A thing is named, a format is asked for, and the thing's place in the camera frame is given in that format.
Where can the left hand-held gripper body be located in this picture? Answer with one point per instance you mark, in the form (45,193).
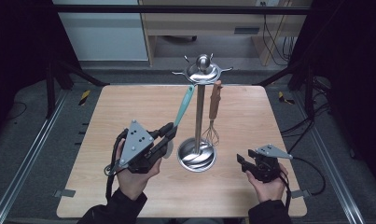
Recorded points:
(136,143)

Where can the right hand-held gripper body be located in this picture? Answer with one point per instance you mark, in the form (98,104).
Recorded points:
(266,168)

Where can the stainless steel utensil stand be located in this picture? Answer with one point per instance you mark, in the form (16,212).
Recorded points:
(199,121)

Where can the person's right hand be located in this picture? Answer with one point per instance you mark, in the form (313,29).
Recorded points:
(272,191)

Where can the person's left hand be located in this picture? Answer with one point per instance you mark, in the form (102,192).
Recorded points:
(136,183)

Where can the yellow and black tape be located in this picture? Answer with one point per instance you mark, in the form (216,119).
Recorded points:
(282,98)

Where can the white cabinet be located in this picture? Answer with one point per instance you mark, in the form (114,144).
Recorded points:
(104,37)

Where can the light wooden desk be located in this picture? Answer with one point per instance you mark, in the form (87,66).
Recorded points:
(207,23)

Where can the black curtain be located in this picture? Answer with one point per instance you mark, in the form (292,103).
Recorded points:
(17,46)
(353,62)

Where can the aluminium floor rail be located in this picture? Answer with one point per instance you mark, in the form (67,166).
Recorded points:
(30,149)
(331,161)

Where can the black metal frame strut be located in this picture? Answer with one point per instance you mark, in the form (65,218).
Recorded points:
(50,93)
(309,93)

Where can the black horizontal frame bar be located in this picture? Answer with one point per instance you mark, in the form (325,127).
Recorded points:
(176,9)

